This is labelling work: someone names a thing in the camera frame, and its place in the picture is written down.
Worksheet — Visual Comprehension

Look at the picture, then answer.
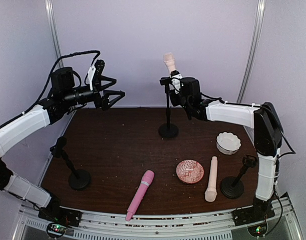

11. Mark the right aluminium frame post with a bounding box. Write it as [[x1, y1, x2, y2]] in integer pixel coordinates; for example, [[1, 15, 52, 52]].
[[236, 0, 266, 104]]

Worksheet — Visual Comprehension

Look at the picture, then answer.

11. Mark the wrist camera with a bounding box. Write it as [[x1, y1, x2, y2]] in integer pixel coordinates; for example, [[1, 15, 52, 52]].
[[170, 70, 182, 94], [85, 59, 105, 91]]

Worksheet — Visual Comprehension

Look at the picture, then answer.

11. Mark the pink microphone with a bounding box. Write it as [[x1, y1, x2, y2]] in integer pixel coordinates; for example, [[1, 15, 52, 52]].
[[125, 170, 155, 222]]

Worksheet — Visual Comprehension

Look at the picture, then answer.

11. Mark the cream microphone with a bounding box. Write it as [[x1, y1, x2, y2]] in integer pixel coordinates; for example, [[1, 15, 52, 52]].
[[163, 52, 177, 74], [205, 156, 218, 203]]

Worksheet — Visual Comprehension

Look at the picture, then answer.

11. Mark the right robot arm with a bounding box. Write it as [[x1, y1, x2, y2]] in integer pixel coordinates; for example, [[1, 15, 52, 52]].
[[170, 76, 283, 214]]

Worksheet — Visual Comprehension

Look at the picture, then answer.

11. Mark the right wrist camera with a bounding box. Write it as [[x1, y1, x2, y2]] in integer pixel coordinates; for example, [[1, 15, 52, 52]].
[[170, 70, 182, 94]]

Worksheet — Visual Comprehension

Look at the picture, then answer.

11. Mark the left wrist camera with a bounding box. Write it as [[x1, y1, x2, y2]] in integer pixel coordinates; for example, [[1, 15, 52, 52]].
[[85, 59, 105, 91]]

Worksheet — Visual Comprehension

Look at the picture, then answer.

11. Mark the left aluminium frame post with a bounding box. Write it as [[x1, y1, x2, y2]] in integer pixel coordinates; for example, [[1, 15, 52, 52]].
[[45, 0, 61, 58]]

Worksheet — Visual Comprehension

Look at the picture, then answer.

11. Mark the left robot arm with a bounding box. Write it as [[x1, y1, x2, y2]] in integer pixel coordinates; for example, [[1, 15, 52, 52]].
[[0, 64, 125, 208]]

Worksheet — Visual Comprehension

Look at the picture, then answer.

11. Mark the red patterned bowl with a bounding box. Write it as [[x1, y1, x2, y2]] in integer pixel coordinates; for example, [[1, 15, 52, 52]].
[[176, 159, 204, 184]]

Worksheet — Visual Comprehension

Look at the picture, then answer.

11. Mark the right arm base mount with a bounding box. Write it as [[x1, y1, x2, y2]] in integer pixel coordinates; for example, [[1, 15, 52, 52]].
[[232, 207, 275, 238]]

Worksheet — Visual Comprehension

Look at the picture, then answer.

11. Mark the aluminium frame post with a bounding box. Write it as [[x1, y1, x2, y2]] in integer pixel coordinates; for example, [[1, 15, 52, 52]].
[[45, 0, 61, 58], [236, 0, 266, 104]]

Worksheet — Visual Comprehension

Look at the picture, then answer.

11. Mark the white scalloped bowl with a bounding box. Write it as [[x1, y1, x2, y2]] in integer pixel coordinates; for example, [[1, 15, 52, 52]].
[[216, 132, 241, 155]]

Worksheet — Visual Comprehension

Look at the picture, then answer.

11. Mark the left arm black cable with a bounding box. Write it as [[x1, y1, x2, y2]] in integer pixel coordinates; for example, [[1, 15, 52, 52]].
[[0, 50, 101, 132]]

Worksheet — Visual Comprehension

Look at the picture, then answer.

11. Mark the black microphone stand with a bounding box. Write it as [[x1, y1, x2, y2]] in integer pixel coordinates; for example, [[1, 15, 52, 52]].
[[50, 136, 91, 191], [220, 155, 258, 199], [158, 77, 179, 139]]

